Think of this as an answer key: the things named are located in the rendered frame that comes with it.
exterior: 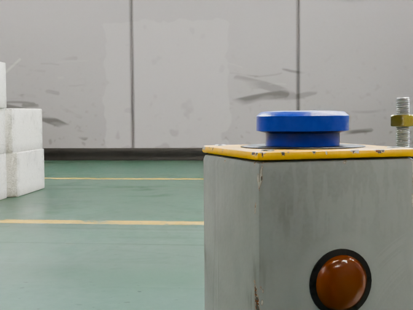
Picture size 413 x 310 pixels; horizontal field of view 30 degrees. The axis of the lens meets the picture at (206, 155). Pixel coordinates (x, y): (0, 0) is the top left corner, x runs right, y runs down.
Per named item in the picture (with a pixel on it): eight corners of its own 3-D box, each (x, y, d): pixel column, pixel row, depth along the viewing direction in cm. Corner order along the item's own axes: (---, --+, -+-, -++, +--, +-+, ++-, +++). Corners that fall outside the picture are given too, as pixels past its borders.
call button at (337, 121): (366, 158, 32) (366, 110, 32) (278, 161, 31) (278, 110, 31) (322, 154, 36) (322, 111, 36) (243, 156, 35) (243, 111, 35)
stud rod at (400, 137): (405, 197, 58) (405, 97, 58) (411, 199, 57) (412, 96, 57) (393, 198, 58) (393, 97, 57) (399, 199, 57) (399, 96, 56)
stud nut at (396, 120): (409, 125, 58) (409, 114, 58) (420, 126, 57) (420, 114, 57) (385, 126, 58) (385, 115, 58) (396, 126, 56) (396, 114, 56)
